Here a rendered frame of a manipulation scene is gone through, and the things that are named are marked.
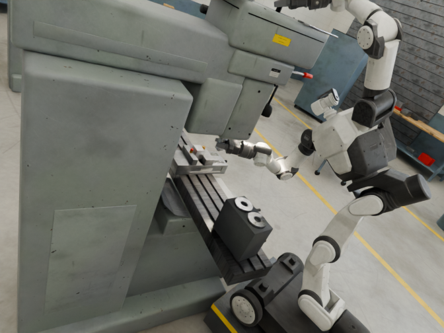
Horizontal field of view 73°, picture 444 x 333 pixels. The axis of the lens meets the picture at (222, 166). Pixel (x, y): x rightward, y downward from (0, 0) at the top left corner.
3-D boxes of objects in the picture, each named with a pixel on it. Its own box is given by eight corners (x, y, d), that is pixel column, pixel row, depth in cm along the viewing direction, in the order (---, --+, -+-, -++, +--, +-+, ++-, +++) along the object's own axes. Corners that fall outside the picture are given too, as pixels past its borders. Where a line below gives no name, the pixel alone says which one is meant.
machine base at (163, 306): (188, 244, 258) (195, 228, 248) (219, 308, 219) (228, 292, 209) (20, 269, 189) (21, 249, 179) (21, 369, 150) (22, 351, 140)
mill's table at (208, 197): (177, 135, 225) (180, 126, 221) (266, 275, 144) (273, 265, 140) (147, 133, 212) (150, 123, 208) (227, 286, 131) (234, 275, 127)
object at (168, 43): (217, 71, 142) (233, 28, 132) (240, 93, 127) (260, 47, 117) (12, 24, 96) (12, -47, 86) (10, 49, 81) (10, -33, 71)
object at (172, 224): (214, 189, 207) (220, 176, 201) (238, 227, 184) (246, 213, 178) (144, 192, 178) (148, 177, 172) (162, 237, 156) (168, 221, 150)
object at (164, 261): (207, 244, 246) (235, 190, 216) (225, 277, 225) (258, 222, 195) (106, 261, 200) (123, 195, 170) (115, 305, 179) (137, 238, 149)
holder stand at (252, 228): (230, 222, 154) (246, 193, 144) (256, 255, 141) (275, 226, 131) (212, 226, 146) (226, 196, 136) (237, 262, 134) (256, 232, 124)
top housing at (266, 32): (279, 51, 153) (295, 18, 144) (312, 71, 135) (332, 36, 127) (200, 24, 126) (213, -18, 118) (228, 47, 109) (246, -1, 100)
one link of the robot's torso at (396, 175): (433, 195, 129) (414, 157, 131) (430, 203, 119) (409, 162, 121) (370, 212, 147) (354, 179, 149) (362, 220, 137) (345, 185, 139)
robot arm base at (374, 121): (387, 120, 130) (367, 104, 134) (406, 99, 119) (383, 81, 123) (365, 135, 124) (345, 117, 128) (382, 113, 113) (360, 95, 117)
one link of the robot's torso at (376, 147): (368, 170, 161) (339, 111, 165) (423, 154, 129) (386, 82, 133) (325, 191, 152) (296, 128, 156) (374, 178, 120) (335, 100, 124)
